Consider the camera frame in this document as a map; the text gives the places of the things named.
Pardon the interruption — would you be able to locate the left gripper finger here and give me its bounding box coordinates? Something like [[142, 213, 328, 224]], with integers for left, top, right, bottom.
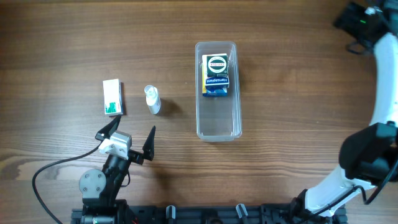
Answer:
[[142, 126, 156, 161], [95, 115, 121, 141]]

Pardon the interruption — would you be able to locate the white green medicine box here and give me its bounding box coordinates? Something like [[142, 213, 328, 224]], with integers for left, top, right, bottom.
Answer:
[[103, 79, 123, 116]]

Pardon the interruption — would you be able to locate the small white spray bottle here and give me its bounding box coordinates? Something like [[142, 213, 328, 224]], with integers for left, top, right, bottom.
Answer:
[[144, 85, 161, 114]]

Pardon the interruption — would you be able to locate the white Hansaplast box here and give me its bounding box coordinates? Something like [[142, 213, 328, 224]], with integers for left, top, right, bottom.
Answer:
[[201, 54, 229, 89]]

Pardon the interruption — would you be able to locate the dark green round-logo box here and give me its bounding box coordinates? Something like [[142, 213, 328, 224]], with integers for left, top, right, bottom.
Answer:
[[202, 54, 228, 77]]

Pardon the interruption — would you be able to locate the blue yellow VapoDrops box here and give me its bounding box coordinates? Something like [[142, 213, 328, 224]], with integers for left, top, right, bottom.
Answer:
[[201, 64, 229, 96]]

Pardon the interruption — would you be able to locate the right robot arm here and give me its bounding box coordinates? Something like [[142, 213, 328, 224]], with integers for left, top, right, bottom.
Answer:
[[279, 1, 397, 223]]

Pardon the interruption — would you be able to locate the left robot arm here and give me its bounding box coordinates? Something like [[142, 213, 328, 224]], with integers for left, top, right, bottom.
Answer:
[[71, 115, 156, 224]]

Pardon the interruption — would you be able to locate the clear plastic container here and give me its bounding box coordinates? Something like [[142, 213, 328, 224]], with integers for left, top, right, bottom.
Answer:
[[195, 41, 242, 142]]

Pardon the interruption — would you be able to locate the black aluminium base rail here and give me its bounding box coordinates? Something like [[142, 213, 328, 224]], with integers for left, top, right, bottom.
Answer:
[[70, 203, 348, 224]]

